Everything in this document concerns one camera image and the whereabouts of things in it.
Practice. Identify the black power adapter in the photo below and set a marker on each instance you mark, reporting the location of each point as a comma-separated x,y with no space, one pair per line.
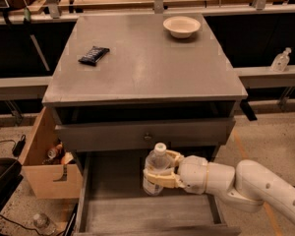
17,150

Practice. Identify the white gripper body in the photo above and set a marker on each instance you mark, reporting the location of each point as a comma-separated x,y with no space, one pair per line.
193,174

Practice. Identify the grey open middle drawer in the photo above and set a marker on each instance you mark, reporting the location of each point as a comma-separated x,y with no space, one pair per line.
114,203

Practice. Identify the white paper bowl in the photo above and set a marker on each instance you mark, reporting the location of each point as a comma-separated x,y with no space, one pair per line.
181,27

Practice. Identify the bottle inside cardboard box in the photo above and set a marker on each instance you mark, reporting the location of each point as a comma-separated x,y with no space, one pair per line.
55,152

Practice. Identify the cardboard box on floor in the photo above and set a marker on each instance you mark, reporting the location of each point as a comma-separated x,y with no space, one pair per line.
48,180

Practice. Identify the grey top drawer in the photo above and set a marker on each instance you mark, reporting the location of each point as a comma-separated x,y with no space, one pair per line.
145,134

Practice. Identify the small glass bottle on rail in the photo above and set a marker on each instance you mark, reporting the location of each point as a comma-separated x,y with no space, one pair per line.
281,61

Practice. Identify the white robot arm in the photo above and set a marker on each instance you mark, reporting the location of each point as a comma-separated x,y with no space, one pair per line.
246,186

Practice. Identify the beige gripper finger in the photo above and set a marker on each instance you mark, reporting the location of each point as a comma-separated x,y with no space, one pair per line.
175,157
167,181

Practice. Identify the black equipment at left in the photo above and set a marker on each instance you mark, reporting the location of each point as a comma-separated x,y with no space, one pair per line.
10,178

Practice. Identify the grey wooden drawer cabinet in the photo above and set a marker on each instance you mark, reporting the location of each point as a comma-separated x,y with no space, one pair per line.
148,75

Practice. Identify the dark snack bar packet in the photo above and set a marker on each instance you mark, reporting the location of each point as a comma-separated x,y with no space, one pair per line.
94,55

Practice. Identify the clear plastic water bottle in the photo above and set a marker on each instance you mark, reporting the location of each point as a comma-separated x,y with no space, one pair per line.
156,162

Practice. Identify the clear bottle on floor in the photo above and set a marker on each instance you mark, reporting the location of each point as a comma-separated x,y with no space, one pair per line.
44,225

